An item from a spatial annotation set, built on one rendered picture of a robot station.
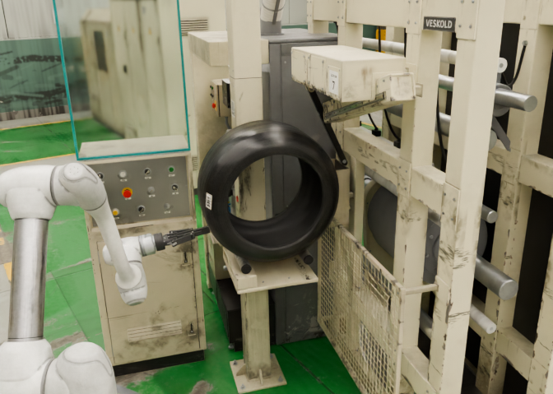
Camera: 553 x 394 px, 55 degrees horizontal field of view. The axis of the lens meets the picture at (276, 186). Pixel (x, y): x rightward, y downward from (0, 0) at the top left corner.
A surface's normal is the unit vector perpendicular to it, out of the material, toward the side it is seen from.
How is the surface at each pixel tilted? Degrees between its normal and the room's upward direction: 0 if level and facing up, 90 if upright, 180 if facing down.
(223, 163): 61
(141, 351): 90
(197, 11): 90
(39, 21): 90
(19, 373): 55
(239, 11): 90
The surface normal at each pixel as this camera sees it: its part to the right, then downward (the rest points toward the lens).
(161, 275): 0.26, 0.32
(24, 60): 0.54, 0.27
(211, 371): -0.02, -0.94
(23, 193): 0.00, -0.09
